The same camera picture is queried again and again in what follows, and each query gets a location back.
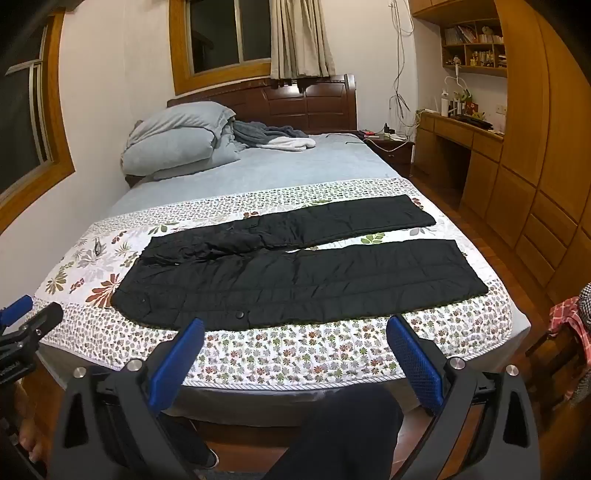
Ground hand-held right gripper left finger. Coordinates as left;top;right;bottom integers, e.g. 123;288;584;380
48;318;206;480

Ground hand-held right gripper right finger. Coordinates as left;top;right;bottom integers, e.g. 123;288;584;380
385;315;541;480

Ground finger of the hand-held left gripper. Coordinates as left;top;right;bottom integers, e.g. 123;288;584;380
0;295;34;326
16;302;64;346

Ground black quilted pants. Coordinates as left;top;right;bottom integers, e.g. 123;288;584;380
110;194;490;331

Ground person's leg in dark trousers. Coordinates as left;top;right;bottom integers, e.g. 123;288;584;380
157;412;215;468
265;384;407;480

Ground floral white quilt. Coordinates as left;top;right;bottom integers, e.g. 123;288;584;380
34;176;520;388

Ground wooden chair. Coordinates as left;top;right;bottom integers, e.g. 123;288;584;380
525;318;591;418

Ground red plaid cloth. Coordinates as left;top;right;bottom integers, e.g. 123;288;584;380
549;295;591;407

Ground large wooden framed window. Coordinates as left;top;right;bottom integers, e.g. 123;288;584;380
0;9;77;237

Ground grey pillow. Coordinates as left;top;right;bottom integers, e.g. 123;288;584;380
121;134;242;182
127;102;237;155

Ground dark wooden nightstand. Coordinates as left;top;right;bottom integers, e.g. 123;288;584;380
359;129;416;178

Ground light wooden desk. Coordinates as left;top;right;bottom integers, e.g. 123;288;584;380
414;108;506;219

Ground white cloth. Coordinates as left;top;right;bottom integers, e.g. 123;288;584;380
255;136;317;153

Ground dark grey blanket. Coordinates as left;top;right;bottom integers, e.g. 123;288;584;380
232;121;306;151

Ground light wooden wardrobe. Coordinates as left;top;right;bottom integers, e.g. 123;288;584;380
493;0;591;308

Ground white desk lamp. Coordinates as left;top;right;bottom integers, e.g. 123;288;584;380
443;65;468;117

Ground dark wooden headboard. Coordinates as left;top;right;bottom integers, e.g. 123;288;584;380
166;74;359;136

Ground beige curtain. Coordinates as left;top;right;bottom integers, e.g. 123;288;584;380
269;0;336;89

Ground hanging wall cables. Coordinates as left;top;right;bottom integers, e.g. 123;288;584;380
387;0;417;136

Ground wooden wall shelf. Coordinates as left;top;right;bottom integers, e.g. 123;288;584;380
441;19;509;78

